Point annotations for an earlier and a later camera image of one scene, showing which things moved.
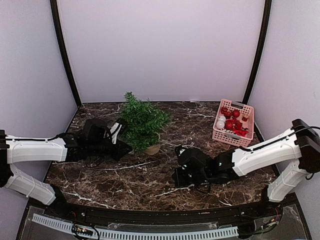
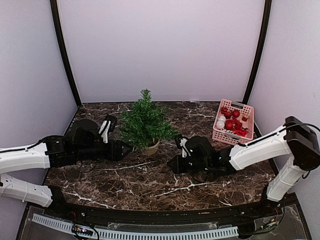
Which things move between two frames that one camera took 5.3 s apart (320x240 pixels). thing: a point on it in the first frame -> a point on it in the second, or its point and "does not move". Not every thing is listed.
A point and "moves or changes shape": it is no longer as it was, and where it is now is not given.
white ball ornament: x=220 y=123 does not move
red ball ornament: x=236 y=113 does not move
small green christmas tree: x=144 y=124 moves or changes shape
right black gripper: x=177 y=175 -> x=178 y=169
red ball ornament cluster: x=233 y=123 does not move
